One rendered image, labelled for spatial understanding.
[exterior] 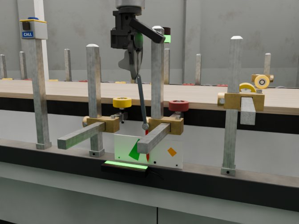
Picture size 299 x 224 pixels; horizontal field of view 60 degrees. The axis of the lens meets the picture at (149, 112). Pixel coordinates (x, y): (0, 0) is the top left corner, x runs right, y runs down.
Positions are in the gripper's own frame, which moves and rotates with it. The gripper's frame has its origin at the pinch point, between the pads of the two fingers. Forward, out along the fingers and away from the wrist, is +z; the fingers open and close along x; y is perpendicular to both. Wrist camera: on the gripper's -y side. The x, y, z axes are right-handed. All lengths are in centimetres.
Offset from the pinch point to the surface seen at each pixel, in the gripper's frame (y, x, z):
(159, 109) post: -6.2, -5.9, 11.6
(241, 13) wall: -26, -491, -94
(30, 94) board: 70, -28, 14
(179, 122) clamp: -13.7, -5.1, 15.5
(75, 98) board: 42, -28, 14
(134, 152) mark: 2.7, -5.2, 28.2
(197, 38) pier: 48, -424, -42
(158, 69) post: -5.4, -5.9, -1.9
